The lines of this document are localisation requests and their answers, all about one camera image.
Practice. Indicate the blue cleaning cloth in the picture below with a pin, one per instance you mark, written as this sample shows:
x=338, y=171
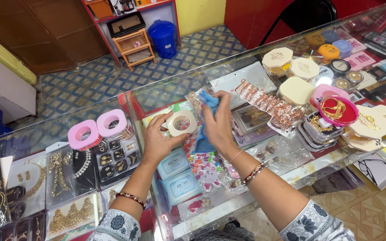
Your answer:
x=203, y=140

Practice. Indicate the person's right hand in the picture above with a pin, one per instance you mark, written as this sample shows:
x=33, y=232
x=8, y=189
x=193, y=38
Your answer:
x=220, y=129

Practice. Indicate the pink-rimmed red bangle case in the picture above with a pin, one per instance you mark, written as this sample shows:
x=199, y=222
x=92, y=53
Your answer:
x=345, y=115

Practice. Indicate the white card gold jewellery set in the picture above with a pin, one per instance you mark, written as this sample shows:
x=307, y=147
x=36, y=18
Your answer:
x=72, y=216

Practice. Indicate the black round compact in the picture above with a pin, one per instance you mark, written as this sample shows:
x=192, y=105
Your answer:
x=339, y=66

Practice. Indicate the glass display counter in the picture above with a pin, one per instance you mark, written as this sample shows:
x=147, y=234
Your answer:
x=280, y=157

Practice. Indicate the red gold bangle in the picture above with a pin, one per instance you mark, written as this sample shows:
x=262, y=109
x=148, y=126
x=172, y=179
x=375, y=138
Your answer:
x=253, y=174
x=132, y=197

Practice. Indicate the thin pink wrist thread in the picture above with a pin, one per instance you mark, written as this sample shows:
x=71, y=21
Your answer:
x=236, y=156

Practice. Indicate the black framed tray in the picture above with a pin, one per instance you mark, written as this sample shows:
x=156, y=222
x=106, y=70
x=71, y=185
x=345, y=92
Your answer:
x=126, y=24

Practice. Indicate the stack of black jewellery trays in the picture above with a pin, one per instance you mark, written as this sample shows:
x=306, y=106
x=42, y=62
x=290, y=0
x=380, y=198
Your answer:
x=315, y=135

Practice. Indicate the red and white shelf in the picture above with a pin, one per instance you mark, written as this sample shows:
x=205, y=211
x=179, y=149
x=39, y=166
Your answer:
x=159, y=11

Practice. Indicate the blue wet wipes packet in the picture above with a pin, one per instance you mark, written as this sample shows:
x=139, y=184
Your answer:
x=173, y=164
x=181, y=187

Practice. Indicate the orange round compact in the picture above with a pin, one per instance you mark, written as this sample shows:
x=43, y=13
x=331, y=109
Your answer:
x=328, y=51

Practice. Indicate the card of colourful hair clips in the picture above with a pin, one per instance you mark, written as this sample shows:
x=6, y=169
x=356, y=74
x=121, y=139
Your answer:
x=206, y=170

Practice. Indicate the orange plastic rack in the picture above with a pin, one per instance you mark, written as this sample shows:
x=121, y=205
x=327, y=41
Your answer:
x=134, y=50

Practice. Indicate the white cabinet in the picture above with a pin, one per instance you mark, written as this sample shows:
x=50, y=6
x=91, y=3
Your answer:
x=2, y=87

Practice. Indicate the person's right fingers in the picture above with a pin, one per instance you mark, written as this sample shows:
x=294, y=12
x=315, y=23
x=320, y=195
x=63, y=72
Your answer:
x=222, y=97

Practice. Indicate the card of rose-gold hair clips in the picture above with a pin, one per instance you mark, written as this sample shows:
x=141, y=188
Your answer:
x=270, y=103

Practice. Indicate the packet of pink hair bobbles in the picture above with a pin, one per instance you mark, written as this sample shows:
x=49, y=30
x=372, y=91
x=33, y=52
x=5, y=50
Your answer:
x=198, y=205

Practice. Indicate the mustard round compact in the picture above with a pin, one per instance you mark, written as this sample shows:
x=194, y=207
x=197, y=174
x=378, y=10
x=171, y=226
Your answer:
x=314, y=40

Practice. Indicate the black chair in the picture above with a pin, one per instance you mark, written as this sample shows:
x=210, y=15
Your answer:
x=308, y=13

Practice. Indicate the makeup brush set box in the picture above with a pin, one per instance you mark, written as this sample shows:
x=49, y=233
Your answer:
x=251, y=119

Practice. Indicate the white plastic packet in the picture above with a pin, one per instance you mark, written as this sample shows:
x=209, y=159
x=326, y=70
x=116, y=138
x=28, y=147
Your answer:
x=243, y=75

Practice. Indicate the pink cosmetics box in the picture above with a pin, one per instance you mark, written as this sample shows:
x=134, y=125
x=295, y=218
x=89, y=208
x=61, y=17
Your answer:
x=353, y=42
x=360, y=61

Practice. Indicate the packet of gold earrings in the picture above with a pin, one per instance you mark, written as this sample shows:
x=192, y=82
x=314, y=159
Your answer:
x=59, y=170

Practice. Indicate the pink round box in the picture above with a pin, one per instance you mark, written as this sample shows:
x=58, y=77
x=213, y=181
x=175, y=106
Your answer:
x=328, y=89

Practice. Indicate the small clear glitter jar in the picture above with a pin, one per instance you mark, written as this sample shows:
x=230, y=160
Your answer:
x=355, y=76
x=342, y=83

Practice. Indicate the plain cream bangle box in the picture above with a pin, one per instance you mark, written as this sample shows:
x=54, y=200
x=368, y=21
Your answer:
x=295, y=90

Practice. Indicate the blue plastic bin with lid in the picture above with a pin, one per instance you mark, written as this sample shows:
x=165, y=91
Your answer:
x=163, y=38

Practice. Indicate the person's left hand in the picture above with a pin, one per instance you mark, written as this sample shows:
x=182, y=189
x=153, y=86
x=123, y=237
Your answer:
x=157, y=142

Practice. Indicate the person's patterned sleeves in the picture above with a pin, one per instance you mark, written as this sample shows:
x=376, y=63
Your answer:
x=313, y=224

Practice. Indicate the blue round compact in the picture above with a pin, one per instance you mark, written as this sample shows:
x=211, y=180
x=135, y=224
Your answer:
x=330, y=35
x=343, y=46

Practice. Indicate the white bag with glasses print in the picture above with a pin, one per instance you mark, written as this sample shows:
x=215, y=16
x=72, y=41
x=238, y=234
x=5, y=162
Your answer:
x=379, y=170

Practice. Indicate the black tray of earrings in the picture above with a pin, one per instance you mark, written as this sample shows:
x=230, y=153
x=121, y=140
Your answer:
x=117, y=160

